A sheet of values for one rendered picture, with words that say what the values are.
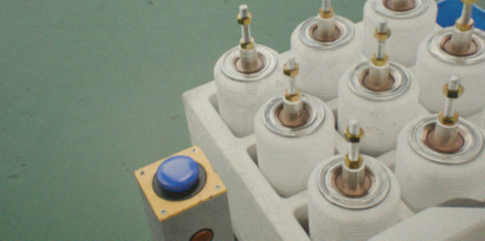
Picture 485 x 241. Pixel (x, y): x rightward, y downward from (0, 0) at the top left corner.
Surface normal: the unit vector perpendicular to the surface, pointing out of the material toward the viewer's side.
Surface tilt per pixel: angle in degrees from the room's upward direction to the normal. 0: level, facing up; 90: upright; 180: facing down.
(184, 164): 0
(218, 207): 90
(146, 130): 0
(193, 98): 0
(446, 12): 88
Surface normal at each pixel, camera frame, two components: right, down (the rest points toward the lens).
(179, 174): -0.09, -0.73
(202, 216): 0.46, 0.57
